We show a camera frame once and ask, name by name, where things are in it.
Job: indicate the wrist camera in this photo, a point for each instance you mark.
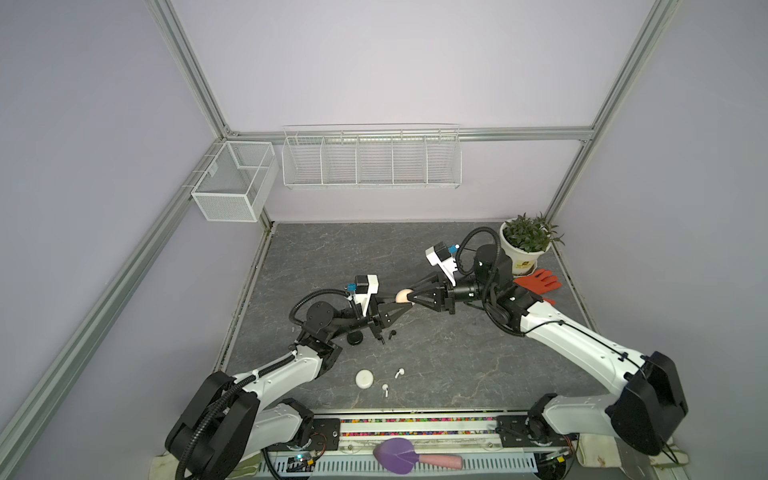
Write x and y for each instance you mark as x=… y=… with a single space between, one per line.
x=363 y=289
x=443 y=256

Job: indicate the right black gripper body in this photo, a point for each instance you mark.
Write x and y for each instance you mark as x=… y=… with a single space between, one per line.
x=449 y=297

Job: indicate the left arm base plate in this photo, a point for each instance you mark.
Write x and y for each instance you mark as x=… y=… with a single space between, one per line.
x=319 y=434

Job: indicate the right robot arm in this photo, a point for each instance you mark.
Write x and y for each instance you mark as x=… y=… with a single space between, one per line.
x=644 y=402

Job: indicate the white wire shelf basket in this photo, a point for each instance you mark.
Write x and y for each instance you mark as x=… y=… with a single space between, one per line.
x=388 y=156

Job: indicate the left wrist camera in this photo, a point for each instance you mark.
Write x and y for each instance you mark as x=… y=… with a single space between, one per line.
x=363 y=289

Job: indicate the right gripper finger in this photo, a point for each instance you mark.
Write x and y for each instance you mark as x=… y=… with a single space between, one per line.
x=428 y=283
x=435 y=303

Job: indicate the pink earbud charging case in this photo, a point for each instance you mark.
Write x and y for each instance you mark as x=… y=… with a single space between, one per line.
x=402 y=296

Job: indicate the black earbud charging case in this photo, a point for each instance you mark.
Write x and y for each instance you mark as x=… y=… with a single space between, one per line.
x=355 y=338

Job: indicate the white earbud charging case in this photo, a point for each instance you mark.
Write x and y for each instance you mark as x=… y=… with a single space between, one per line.
x=364 y=379

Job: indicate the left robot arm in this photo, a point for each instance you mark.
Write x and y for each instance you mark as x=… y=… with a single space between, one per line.
x=329 y=314

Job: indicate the green potted plant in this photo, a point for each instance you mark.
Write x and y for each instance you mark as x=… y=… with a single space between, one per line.
x=531 y=233

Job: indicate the left white work glove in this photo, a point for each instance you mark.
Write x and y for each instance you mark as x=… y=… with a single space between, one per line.
x=164 y=467

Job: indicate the red rubber glove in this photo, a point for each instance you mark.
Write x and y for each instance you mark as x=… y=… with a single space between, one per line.
x=537 y=284

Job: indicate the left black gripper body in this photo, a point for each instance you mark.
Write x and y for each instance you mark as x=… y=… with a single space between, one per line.
x=372 y=320

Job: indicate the white plant pot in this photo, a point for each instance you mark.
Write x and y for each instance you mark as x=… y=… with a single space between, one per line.
x=523 y=262

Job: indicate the right white work glove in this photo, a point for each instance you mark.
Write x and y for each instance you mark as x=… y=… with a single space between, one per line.
x=602 y=451

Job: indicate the purple scoop pink handle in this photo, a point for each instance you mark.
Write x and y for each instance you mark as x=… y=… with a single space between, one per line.
x=397 y=455

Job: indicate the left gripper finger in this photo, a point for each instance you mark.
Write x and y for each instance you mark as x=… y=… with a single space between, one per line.
x=380 y=300
x=391 y=312

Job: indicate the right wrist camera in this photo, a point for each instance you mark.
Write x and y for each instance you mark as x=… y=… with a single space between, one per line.
x=443 y=256

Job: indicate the white work glove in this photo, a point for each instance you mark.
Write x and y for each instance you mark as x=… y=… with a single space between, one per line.
x=602 y=451
x=164 y=467

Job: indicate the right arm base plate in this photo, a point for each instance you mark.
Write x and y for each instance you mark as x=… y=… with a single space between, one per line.
x=518 y=430

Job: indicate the white mesh box basket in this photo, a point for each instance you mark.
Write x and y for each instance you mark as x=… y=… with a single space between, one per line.
x=237 y=182

